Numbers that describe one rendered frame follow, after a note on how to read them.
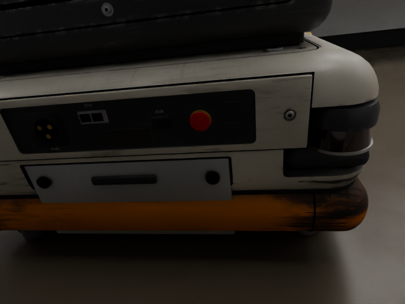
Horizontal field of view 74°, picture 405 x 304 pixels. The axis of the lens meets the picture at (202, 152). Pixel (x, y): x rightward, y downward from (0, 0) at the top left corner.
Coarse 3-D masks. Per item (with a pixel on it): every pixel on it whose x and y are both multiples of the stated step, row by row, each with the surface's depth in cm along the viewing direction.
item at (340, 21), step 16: (336, 0) 157; (352, 0) 156; (368, 0) 155; (384, 0) 154; (400, 0) 153; (336, 16) 160; (352, 16) 160; (368, 16) 159; (384, 16) 158; (400, 16) 157; (320, 32) 165; (336, 32) 164; (352, 32) 163; (368, 32) 165; (384, 32) 164; (400, 32) 163; (352, 48) 170
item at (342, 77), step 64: (128, 64) 37; (192, 64) 32; (256, 64) 29; (320, 64) 28; (320, 128) 31; (0, 192) 40; (64, 192) 38; (128, 192) 36; (192, 192) 35; (256, 192) 34; (320, 192) 33
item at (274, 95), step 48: (48, 96) 30; (96, 96) 29; (144, 96) 29; (192, 96) 28; (240, 96) 28; (288, 96) 27; (0, 144) 34; (48, 144) 33; (96, 144) 33; (144, 144) 32; (192, 144) 31; (240, 144) 30; (288, 144) 30
